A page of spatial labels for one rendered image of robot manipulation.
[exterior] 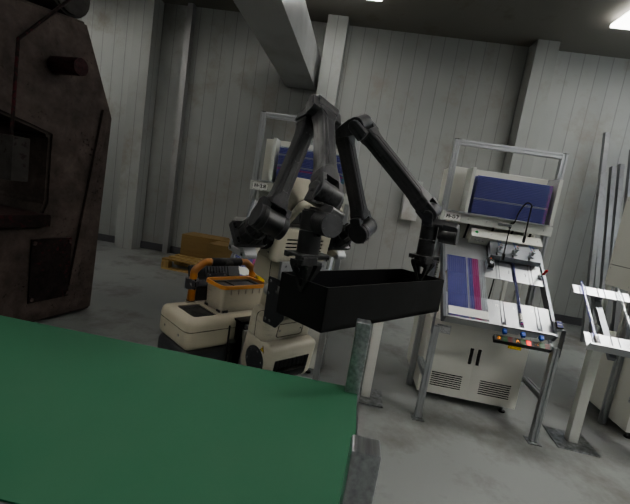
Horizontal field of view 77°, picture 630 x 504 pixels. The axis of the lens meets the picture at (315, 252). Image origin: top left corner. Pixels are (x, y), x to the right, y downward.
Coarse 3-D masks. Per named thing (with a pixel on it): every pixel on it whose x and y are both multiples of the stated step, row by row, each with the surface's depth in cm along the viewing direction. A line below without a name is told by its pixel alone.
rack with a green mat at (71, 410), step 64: (0, 320) 89; (0, 384) 65; (64, 384) 68; (128, 384) 71; (192, 384) 75; (256, 384) 79; (320, 384) 83; (0, 448) 51; (64, 448) 53; (128, 448) 55; (192, 448) 57; (256, 448) 59; (320, 448) 62
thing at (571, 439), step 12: (588, 360) 255; (588, 372) 255; (588, 384) 256; (576, 396) 261; (588, 396) 256; (576, 408) 259; (576, 420) 259; (552, 432) 271; (564, 432) 273; (576, 432) 260; (564, 444) 258; (576, 444) 260; (588, 444) 262; (600, 456) 250
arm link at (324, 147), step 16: (320, 112) 116; (320, 128) 112; (336, 128) 122; (320, 144) 107; (320, 160) 103; (336, 160) 105; (320, 176) 97; (336, 176) 100; (320, 192) 94; (336, 192) 96
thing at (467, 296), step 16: (448, 256) 281; (448, 272) 272; (464, 272) 272; (480, 272) 273; (448, 288) 264; (464, 288) 264; (480, 288) 264; (448, 304) 256; (464, 304) 256; (480, 304) 257
